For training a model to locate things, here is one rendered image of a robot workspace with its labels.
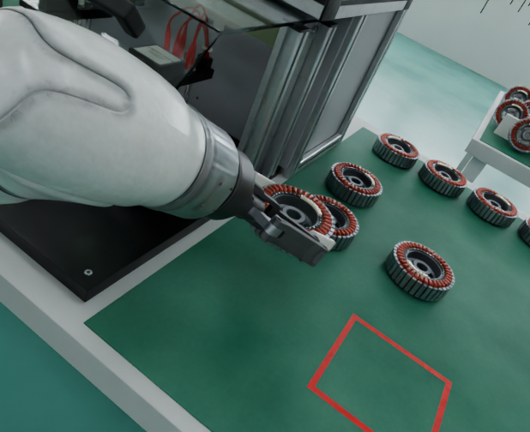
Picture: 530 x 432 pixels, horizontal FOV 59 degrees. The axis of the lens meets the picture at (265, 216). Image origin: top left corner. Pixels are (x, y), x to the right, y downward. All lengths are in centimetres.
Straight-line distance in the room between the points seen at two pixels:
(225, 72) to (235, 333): 51
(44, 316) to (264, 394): 26
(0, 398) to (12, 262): 79
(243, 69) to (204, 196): 54
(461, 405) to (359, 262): 26
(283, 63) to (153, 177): 38
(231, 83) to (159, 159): 61
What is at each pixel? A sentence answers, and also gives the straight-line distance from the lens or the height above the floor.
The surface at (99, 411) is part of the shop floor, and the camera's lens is 136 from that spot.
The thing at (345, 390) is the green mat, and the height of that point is 75.
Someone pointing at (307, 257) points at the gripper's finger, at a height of 90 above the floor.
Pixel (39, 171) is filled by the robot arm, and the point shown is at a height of 103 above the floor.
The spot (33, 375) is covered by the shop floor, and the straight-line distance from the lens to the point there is 141.
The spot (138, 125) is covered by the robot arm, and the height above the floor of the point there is 106.
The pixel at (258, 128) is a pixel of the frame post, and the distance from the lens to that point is 70.
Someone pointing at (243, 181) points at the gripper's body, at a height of 98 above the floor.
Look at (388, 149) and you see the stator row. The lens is 115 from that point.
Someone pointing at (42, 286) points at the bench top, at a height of 75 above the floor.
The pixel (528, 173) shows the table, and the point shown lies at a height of 74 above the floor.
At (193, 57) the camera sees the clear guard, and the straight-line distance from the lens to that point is 48.
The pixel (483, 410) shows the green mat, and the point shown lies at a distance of 73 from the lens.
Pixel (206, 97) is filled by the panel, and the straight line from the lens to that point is 96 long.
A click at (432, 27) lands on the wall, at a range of 705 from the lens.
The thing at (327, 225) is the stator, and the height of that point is 88.
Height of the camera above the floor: 121
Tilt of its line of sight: 35 degrees down
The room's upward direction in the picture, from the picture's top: 24 degrees clockwise
